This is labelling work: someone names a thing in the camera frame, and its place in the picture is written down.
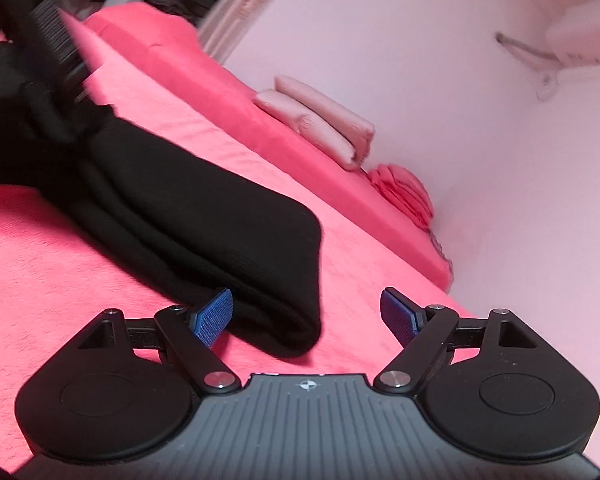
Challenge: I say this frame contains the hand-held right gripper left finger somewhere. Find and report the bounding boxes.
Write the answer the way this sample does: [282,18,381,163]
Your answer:
[62,287,241,395]

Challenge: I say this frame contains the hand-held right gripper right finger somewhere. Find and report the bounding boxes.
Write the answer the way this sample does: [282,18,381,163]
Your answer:
[372,287,546,395]

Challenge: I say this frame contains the black knit pants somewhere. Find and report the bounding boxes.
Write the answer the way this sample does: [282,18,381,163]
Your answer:
[0,42,323,359]

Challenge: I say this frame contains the folded red blanket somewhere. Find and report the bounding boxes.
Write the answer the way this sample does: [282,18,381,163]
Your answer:
[367,163,435,233]

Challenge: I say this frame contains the dark cloth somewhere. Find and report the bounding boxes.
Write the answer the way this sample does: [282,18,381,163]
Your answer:
[144,0,220,28]

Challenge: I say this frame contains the pink fleece blanket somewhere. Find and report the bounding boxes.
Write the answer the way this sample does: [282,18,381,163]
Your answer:
[0,30,481,476]

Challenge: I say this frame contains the pink bed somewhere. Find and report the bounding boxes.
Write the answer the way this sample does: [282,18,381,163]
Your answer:
[82,2,453,293]

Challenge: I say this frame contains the pink patterned curtain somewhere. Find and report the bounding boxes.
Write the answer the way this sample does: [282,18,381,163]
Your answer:
[200,0,311,63]

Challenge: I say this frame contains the light pink pillow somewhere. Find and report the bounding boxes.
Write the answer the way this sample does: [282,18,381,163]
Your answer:
[254,89,358,172]

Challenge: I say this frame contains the white air conditioner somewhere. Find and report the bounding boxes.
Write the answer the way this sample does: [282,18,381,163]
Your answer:
[547,0,600,68]

